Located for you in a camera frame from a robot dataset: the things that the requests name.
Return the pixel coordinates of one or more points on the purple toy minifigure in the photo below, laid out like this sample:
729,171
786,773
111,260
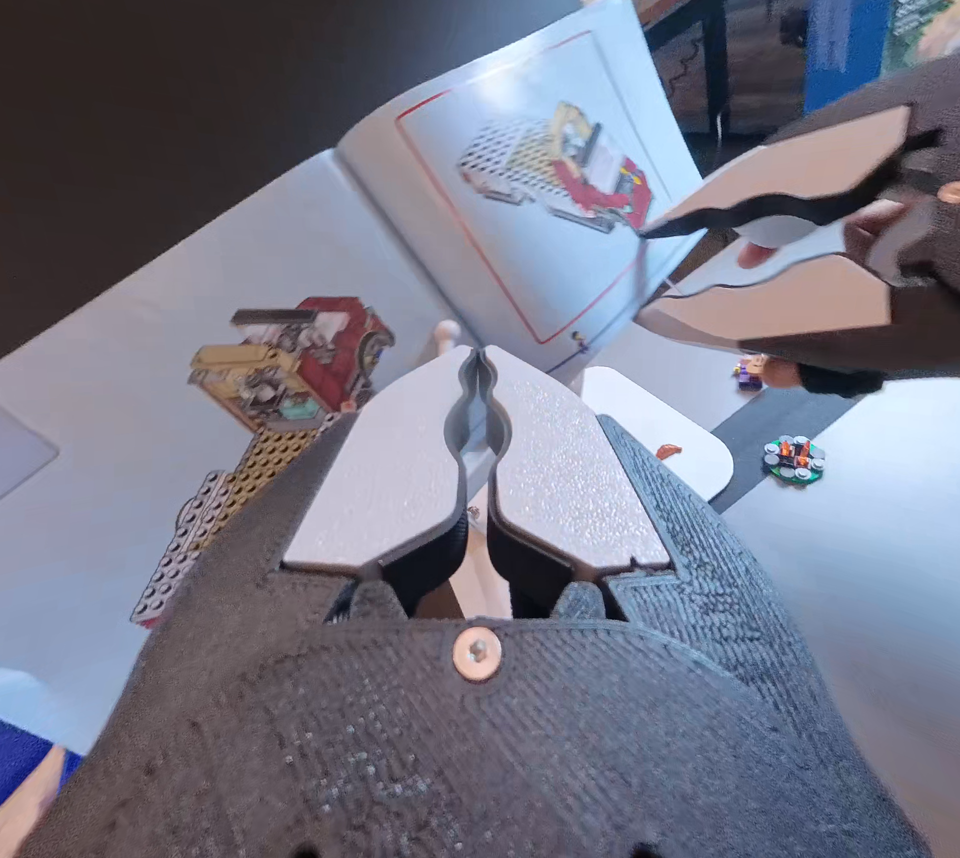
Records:
750,374

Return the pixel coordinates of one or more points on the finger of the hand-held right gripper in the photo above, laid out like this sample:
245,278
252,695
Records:
810,160
787,310

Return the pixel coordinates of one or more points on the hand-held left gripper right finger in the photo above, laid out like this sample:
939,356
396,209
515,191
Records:
570,490

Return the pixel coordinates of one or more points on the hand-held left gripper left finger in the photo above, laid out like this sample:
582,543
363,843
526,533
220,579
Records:
375,490

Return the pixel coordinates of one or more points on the person's right hand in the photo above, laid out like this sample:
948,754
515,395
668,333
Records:
870,228

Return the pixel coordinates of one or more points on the toy campfire on green plate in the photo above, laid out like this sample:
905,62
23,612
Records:
793,460

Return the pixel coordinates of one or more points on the building instruction booklet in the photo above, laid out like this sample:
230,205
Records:
225,258

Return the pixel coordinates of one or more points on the white book stand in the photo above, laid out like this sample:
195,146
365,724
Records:
645,408

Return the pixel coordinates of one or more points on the blue storage bin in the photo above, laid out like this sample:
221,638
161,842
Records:
30,742

